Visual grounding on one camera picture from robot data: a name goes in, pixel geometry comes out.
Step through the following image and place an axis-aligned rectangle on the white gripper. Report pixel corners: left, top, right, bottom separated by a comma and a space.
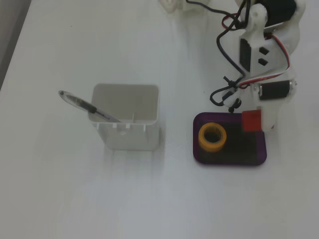
250, 74, 299, 132

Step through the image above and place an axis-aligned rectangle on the red and white cable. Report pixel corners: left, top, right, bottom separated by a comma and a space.
221, 14, 292, 89

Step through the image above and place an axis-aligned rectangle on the white plastic box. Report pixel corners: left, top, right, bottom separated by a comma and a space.
87, 84, 160, 151

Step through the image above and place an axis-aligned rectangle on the black cable tie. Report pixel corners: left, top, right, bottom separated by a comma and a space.
222, 75, 237, 87
228, 99, 242, 115

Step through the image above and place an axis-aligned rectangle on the yellow tape roll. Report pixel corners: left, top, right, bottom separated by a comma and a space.
198, 122, 227, 153

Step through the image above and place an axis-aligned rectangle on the white cable connector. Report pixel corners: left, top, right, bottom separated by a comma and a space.
221, 89, 241, 105

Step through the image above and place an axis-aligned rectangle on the black cable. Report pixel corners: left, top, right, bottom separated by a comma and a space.
185, 0, 250, 108

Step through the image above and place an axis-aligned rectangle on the red cube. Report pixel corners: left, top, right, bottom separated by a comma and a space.
241, 110, 263, 132

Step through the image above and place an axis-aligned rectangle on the black ballpoint pen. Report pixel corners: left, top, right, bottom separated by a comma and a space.
58, 90, 123, 123

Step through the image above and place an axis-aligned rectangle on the purple metal tray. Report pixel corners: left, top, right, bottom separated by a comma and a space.
193, 112, 268, 166

